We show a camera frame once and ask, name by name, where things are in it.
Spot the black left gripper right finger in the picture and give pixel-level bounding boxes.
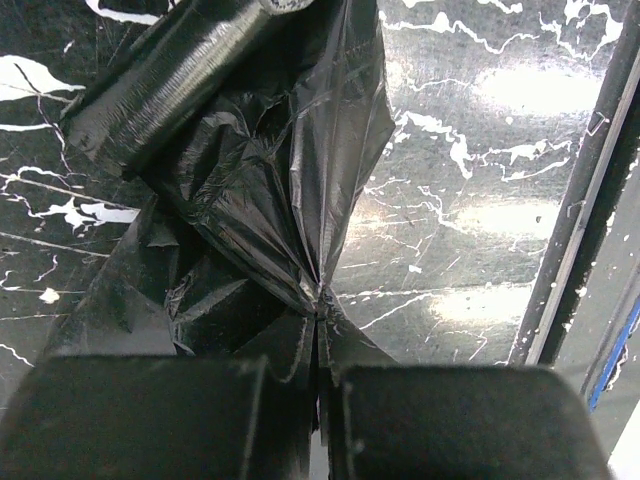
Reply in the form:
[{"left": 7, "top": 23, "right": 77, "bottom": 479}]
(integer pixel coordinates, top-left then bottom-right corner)
[{"left": 328, "top": 366, "right": 612, "bottom": 479}]

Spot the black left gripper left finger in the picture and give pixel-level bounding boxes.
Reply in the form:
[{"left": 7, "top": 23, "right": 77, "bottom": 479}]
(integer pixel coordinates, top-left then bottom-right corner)
[{"left": 1, "top": 357, "right": 311, "bottom": 479}]

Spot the black trash bag roll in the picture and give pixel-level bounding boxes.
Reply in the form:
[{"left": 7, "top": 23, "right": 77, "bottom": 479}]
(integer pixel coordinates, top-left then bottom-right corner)
[{"left": 60, "top": 1, "right": 309, "bottom": 177}]

